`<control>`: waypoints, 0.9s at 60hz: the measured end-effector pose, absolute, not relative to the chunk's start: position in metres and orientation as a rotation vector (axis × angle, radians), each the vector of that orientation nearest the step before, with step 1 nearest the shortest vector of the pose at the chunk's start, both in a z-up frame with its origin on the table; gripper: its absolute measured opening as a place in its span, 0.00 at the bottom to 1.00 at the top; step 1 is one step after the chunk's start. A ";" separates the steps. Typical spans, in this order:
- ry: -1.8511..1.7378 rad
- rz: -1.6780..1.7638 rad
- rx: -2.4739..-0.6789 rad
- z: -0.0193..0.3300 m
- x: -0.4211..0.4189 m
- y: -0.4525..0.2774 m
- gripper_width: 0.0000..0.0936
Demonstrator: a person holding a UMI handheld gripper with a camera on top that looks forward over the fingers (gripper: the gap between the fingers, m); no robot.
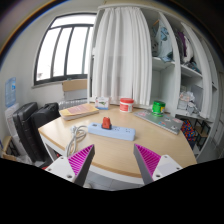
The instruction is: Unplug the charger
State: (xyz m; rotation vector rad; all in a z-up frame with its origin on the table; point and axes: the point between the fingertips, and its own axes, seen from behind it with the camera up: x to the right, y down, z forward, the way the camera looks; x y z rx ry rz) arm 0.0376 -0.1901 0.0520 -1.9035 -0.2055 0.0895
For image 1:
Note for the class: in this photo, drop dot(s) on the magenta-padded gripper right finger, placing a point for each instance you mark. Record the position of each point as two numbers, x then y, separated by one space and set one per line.
150 161

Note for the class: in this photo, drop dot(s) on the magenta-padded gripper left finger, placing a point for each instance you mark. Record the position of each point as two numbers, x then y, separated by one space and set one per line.
77 163

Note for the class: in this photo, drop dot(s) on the grey laptop with stickers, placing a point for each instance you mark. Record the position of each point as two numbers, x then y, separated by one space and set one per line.
160 122

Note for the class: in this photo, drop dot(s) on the light blue power strip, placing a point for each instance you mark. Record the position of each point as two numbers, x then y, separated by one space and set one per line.
121 132

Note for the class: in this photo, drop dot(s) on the yellow book with pink label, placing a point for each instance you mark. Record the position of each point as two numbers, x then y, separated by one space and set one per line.
79 110

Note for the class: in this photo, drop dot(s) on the green round jar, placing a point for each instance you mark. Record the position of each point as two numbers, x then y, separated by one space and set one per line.
158 108

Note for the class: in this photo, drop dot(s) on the black soft bag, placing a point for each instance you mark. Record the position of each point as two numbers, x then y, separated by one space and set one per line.
41 121

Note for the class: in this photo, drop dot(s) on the white jar with red lid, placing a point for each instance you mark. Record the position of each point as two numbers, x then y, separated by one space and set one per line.
126 106

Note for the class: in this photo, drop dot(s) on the white radiator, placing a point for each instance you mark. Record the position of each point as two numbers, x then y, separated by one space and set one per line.
71 102

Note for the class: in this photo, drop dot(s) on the black hard suitcase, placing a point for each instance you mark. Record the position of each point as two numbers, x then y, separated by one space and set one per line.
23 128

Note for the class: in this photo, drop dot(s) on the small white printed box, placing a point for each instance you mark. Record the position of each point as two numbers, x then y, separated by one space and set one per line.
102 102

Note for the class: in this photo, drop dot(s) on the white shelf unit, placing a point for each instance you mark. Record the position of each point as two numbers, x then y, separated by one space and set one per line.
165 83

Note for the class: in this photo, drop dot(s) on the white water dispenser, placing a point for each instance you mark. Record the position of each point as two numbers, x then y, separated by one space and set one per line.
10 115

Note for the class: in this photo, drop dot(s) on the blue water dispenser bottle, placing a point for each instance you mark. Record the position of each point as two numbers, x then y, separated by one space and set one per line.
10 91

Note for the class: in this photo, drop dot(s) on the white curtain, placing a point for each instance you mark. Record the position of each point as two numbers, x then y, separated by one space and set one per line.
121 56

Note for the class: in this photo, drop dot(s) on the black-framed window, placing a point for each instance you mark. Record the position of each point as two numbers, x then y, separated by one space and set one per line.
65 50

